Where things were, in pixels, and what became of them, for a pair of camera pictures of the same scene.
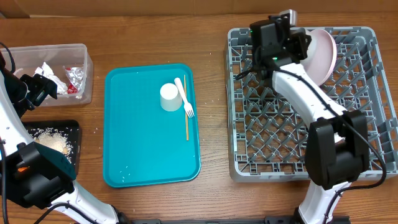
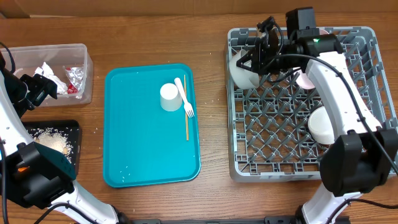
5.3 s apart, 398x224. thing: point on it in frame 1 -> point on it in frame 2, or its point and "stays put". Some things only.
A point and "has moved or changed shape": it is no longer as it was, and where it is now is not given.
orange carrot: [22, 169] stays put
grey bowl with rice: [311, 48] has moved or changed shape
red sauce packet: [72, 89] stays put
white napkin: [45, 71] stays put
